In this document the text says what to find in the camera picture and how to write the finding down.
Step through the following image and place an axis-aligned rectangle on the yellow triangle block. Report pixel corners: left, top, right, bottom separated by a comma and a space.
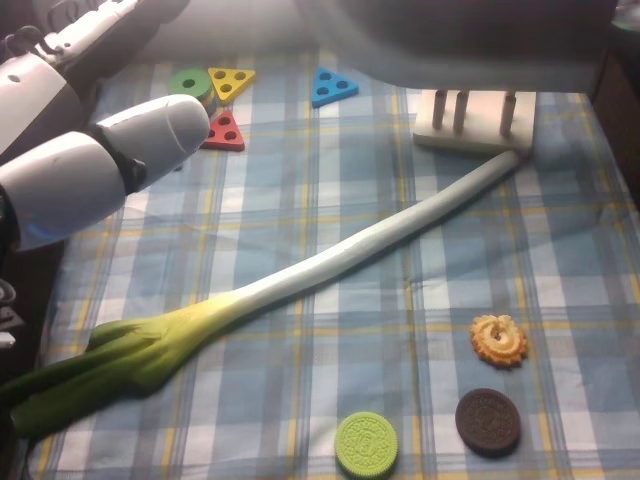
207, 67, 257, 106

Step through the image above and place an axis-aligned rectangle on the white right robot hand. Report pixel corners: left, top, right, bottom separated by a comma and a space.
612, 0, 640, 31

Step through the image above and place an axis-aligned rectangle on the long green leek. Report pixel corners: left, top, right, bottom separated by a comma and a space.
0, 149, 524, 441

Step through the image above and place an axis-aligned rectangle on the yellow butter cookie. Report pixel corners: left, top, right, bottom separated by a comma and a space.
468, 313, 530, 370

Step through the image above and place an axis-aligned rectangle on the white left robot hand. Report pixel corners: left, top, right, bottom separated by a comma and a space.
0, 0, 212, 254

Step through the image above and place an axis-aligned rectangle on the brown chocolate sandwich cookie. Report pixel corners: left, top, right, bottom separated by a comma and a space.
453, 387, 522, 459

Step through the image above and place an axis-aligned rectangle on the green ring block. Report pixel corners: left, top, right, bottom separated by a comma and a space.
169, 68, 212, 102

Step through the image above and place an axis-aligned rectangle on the wooden peg board base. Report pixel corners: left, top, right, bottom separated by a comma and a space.
412, 88, 538, 159

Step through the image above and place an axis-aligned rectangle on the red triangle block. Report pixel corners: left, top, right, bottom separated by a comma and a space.
199, 108, 246, 153

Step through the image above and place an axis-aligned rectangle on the green sandwich cookie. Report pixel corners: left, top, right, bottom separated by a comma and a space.
333, 410, 400, 480

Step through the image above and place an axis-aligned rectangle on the blue triangle block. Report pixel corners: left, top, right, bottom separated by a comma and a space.
310, 67, 360, 109

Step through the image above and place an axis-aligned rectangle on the blue plaid cloth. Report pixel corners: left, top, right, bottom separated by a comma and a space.
29, 49, 640, 480

